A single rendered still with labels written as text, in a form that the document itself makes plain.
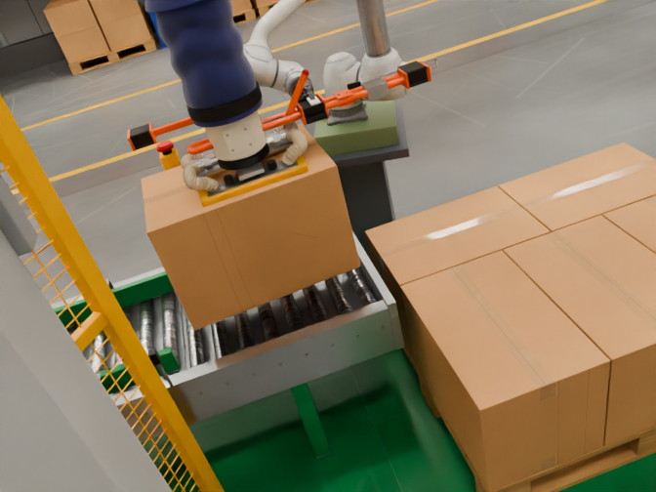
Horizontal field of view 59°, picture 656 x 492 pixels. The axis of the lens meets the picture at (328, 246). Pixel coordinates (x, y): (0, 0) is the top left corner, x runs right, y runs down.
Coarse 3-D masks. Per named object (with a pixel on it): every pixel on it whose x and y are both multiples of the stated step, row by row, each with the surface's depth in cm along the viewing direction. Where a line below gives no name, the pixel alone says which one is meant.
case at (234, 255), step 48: (144, 192) 191; (192, 192) 183; (288, 192) 176; (336, 192) 181; (192, 240) 174; (240, 240) 179; (288, 240) 185; (336, 240) 190; (192, 288) 182; (240, 288) 188; (288, 288) 194
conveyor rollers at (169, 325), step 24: (312, 288) 213; (336, 288) 210; (360, 288) 207; (144, 312) 223; (168, 312) 220; (240, 312) 211; (264, 312) 208; (288, 312) 205; (312, 312) 204; (144, 336) 212; (168, 336) 209; (192, 336) 206; (216, 336) 203; (240, 336) 201; (96, 360) 206; (192, 360) 196
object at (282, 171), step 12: (300, 156) 182; (264, 168) 180; (276, 168) 178; (288, 168) 176; (300, 168) 176; (228, 180) 175; (252, 180) 175; (264, 180) 175; (276, 180) 175; (204, 192) 177; (216, 192) 174; (228, 192) 174; (240, 192) 174; (204, 204) 173
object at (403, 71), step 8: (408, 64) 187; (416, 64) 185; (424, 64) 184; (400, 72) 184; (408, 72) 181; (416, 72) 183; (424, 72) 183; (408, 80) 183; (416, 80) 184; (424, 80) 184; (408, 88) 183
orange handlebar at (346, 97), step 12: (396, 84) 183; (336, 96) 182; (348, 96) 180; (360, 96) 182; (180, 120) 199; (192, 120) 199; (264, 120) 181; (276, 120) 179; (288, 120) 179; (156, 132) 198; (192, 144) 179; (204, 144) 176
